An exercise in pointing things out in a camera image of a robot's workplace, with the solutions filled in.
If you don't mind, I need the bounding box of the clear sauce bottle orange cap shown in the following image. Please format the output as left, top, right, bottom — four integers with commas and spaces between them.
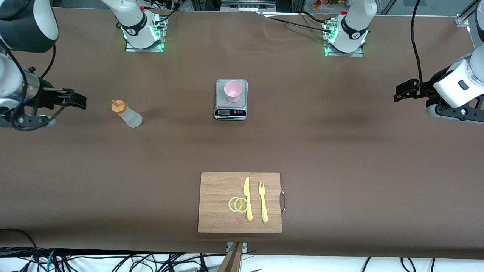
111, 100, 143, 128

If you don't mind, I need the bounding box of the pink plastic cup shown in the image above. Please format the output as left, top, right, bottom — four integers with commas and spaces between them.
224, 80, 243, 103

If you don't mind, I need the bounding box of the brown table cover sheet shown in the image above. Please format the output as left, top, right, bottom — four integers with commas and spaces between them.
0, 8, 484, 260

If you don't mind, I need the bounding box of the silver digital kitchen scale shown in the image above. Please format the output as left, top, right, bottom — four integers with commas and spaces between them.
214, 79, 248, 121

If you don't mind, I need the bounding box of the wooden cutting board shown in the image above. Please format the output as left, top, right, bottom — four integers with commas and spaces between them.
197, 172, 282, 233

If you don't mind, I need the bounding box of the white power strip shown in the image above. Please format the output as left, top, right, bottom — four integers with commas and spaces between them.
221, 0, 278, 12

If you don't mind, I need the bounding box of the yellow plastic fork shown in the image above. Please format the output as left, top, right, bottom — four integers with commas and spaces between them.
258, 181, 269, 223

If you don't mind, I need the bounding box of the yellow plastic knife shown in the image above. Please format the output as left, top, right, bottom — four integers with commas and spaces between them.
244, 176, 253, 221

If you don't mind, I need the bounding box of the wooden beam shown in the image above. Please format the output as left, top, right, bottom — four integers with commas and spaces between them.
217, 242, 244, 272

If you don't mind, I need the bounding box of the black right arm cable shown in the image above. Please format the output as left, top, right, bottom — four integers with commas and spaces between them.
0, 38, 75, 131

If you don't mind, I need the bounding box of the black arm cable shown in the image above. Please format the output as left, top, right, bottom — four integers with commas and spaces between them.
0, 38, 75, 131
411, 0, 428, 99

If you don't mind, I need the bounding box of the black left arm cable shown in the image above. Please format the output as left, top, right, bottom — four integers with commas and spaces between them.
411, 0, 428, 99

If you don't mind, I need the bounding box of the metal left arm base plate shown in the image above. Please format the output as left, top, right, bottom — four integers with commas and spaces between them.
323, 19, 364, 57

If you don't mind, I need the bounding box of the aluminium frame profile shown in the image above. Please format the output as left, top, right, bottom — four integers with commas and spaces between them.
456, 0, 475, 27

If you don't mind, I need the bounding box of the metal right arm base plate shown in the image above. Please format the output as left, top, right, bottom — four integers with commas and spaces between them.
124, 15, 167, 53

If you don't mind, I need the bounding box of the black looped cable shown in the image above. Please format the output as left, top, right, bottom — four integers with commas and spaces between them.
0, 228, 40, 272

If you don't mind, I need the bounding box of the teal cable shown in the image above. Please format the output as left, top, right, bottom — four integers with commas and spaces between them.
45, 249, 57, 272

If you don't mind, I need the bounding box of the small metal bracket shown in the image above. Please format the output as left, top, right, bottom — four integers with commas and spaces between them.
226, 242, 248, 254

